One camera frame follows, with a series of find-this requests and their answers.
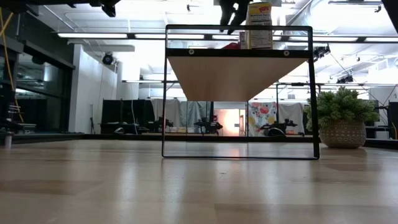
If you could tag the wooden shelf with black frame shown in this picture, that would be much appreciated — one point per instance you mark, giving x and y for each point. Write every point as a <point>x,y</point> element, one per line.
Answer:
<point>233,77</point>

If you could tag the red Froot Loops cereal box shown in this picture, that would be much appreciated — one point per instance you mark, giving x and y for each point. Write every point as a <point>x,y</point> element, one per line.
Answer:
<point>231,46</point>

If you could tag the long ceiling light strip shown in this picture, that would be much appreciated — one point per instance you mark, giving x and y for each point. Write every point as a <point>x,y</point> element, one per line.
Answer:
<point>93,35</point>

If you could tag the grey hanging curtain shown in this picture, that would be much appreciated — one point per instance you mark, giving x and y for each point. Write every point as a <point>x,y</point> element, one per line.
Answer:
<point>174,110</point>

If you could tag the bushy plant in woven pot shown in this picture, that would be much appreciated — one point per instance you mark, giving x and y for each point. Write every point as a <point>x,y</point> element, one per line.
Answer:
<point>342,133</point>

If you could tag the black ceiling spotlight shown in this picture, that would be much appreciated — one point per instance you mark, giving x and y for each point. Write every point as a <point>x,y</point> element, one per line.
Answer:
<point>321,52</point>
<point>345,79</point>

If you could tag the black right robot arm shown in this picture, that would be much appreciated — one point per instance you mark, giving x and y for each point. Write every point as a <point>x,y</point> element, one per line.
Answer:
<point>393,9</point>

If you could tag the black rig frame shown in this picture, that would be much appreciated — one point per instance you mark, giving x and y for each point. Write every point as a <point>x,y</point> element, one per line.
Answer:
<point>93,137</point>

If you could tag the white floral cloth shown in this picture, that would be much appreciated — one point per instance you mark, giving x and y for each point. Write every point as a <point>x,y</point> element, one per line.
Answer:
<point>261,113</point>

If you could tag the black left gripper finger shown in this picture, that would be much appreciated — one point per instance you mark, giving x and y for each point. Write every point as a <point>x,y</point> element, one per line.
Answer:
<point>226,12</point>
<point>242,11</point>

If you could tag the black ceiling camera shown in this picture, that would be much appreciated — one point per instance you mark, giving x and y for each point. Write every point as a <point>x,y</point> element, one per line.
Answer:
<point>107,59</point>

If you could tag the black room partition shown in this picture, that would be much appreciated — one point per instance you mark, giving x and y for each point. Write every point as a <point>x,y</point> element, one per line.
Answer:
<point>124,113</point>

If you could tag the pale hanging curtain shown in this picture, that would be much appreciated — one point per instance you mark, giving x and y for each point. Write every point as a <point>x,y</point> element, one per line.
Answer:
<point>290,112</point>

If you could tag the yellow Corn Pops cereal box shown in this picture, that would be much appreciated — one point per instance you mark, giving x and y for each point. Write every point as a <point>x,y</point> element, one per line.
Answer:
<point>259,37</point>

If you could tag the background black robot arm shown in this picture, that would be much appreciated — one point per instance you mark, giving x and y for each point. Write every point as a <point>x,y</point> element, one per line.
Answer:
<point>278,127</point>
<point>208,126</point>
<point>158,124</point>

